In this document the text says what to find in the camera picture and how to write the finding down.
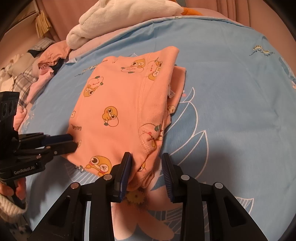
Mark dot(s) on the person's left hand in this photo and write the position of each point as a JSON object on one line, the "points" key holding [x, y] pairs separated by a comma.
{"points": [[21, 188]]}

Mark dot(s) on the small white plush toys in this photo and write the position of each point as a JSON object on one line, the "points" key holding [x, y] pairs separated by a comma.
{"points": [[12, 64]]}

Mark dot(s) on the grey pillow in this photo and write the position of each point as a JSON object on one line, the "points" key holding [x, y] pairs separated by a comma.
{"points": [[30, 62]]}

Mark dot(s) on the pink curtain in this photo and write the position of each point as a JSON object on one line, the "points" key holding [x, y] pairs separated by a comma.
{"points": [[67, 16], [240, 11]]}

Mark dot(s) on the blue plaid pillow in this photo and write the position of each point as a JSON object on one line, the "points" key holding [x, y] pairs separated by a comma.
{"points": [[42, 44]]}

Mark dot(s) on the light pink garment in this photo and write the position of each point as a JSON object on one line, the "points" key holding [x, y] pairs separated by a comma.
{"points": [[42, 81]]}

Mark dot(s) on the dark navy cloth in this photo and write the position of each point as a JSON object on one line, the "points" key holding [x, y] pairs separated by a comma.
{"points": [[58, 67]]}

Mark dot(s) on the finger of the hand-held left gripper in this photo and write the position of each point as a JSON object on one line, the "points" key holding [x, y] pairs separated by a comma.
{"points": [[64, 148], [57, 139]]}

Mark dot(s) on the salmon pink folded cloth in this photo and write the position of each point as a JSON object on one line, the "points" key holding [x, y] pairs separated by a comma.
{"points": [[20, 117]]}

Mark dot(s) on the beige curtain tassel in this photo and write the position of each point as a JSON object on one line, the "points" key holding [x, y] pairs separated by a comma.
{"points": [[42, 24]]}

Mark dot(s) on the white wall shelf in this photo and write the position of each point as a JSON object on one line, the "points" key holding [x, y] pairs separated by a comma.
{"points": [[27, 10]]}

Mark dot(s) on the orange cartoon print shirt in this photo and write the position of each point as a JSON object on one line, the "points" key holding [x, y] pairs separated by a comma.
{"points": [[120, 104]]}

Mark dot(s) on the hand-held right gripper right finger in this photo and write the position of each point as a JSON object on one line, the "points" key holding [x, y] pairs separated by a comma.
{"points": [[167, 176]]}

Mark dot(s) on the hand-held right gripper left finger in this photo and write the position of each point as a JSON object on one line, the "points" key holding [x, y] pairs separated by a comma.
{"points": [[124, 166]]}

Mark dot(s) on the orange crumpled garment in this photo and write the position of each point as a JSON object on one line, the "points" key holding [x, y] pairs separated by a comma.
{"points": [[55, 53]]}

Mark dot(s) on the white goose plush toy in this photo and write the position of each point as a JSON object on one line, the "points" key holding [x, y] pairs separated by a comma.
{"points": [[111, 20]]}

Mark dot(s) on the grey plaid quilt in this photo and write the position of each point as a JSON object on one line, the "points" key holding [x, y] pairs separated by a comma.
{"points": [[20, 85]]}

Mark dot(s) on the blue floral printed blanket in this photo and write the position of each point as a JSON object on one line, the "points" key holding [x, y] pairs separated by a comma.
{"points": [[231, 115]]}

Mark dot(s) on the person's left forearm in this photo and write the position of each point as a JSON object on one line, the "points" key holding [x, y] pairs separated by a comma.
{"points": [[11, 208]]}

